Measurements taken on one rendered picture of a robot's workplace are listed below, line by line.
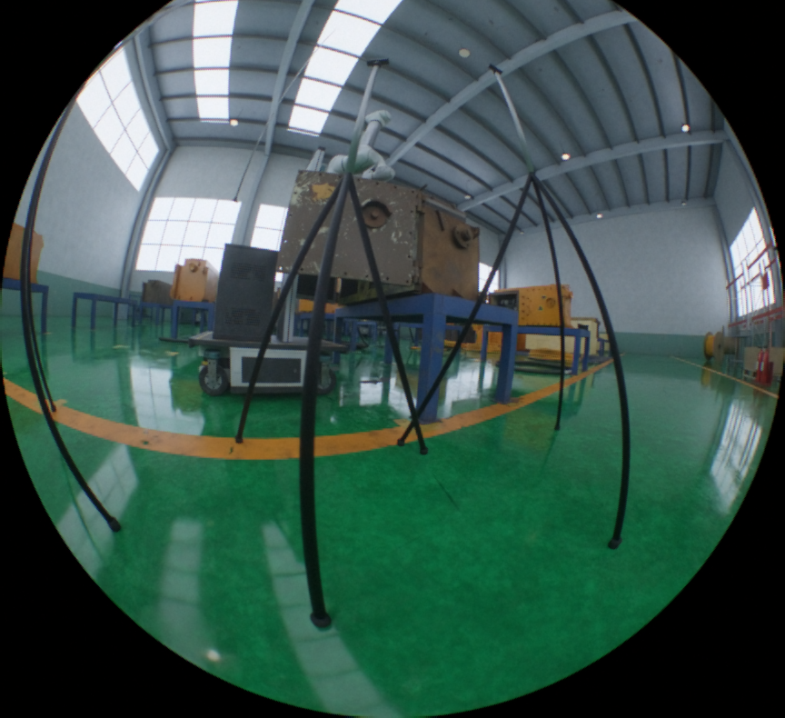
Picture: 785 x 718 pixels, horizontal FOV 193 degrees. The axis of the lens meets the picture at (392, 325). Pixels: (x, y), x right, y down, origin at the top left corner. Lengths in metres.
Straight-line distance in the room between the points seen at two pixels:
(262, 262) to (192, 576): 1.33
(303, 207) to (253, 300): 0.56
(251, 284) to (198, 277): 3.05
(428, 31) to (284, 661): 9.35
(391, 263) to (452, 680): 1.32
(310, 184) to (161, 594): 1.47
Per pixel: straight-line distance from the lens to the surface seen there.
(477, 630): 0.49
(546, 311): 3.68
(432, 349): 1.09
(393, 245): 1.17
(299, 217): 1.17
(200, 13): 10.55
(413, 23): 8.84
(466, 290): 1.57
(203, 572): 0.55
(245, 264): 1.37
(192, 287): 4.37
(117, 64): 11.38
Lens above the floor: 0.45
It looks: 1 degrees up
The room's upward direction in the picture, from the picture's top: 4 degrees clockwise
